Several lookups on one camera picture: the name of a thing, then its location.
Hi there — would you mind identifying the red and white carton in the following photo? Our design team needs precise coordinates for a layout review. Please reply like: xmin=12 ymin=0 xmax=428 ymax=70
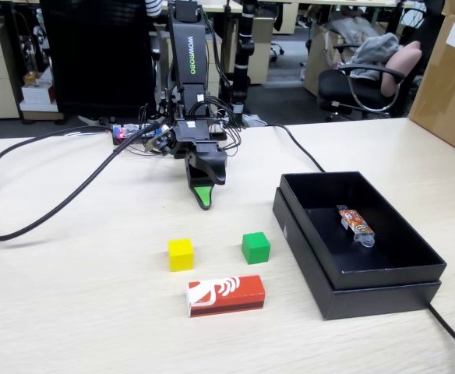
xmin=185 ymin=274 xmax=266 ymax=319

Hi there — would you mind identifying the person in striped shirt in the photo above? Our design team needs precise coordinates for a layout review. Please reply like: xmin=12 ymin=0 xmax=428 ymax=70
xmin=144 ymin=0 xmax=164 ymax=19

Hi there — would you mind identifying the black office chair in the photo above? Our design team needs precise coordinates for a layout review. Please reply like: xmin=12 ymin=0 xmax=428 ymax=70
xmin=316 ymin=62 xmax=407 ymax=121

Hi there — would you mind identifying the white power strip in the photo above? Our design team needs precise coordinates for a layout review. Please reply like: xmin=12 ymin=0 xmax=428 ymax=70
xmin=76 ymin=114 xmax=114 ymax=128

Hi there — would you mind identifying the large black panel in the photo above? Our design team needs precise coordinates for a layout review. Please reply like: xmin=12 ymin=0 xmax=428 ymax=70
xmin=39 ymin=0 xmax=157 ymax=119

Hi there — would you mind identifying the thin black wire bundle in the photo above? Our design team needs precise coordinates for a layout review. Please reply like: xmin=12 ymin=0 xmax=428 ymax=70
xmin=138 ymin=93 xmax=249 ymax=157

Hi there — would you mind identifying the beige desk side panel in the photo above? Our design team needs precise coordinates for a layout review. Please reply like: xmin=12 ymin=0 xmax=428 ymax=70
xmin=246 ymin=15 xmax=278 ymax=86

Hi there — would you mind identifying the colourful candy pack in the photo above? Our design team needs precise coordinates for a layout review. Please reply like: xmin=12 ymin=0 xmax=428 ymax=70
xmin=336 ymin=203 xmax=377 ymax=249

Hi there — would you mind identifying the black cardboard box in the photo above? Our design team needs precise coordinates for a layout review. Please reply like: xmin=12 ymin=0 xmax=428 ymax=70
xmin=279 ymin=171 xmax=447 ymax=291

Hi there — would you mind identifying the controller circuit board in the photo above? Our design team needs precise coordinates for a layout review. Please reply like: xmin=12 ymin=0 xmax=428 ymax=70
xmin=111 ymin=122 xmax=163 ymax=140

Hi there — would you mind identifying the stack of white boxes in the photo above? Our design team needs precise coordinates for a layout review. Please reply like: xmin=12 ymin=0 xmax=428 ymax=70
xmin=18 ymin=70 xmax=59 ymax=115

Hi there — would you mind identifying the black pole with white bands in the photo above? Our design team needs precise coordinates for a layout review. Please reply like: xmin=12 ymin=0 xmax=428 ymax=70
xmin=229 ymin=0 xmax=259 ymax=117

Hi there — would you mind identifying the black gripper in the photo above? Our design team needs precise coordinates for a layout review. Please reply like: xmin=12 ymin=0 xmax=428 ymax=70
xmin=172 ymin=119 xmax=228 ymax=212

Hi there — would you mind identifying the large brown cardboard box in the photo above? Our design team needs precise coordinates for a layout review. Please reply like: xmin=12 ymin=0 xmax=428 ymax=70
xmin=407 ymin=13 xmax=455 ymax=162

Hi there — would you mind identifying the green wooden cube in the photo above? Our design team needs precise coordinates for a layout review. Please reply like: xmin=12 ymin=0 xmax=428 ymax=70
xmin=241 ymin=231 xmax=272 ymax=266

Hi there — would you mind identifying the pink cushion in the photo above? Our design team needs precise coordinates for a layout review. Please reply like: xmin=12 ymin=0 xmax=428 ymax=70
xmin=380 ymin=40 xmax=424 ymax=98

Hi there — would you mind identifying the grey cloth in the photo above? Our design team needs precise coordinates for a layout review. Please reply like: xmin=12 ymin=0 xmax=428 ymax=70
xmin=345 ymin=32 xmax=403 ymax=81

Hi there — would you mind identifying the yellow wooden cube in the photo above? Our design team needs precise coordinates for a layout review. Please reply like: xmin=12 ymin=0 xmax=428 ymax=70
xmin=168 ymin=238 xmax=195 ymax=273

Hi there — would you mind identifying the black open box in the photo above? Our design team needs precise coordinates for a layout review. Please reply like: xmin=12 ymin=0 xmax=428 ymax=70
xmin=271 ymin=186 xmax=443 ymax=322

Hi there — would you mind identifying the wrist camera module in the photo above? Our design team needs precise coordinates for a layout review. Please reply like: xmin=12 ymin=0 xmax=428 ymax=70
xmin=145 ymin=130 xmax=176 ymax=156

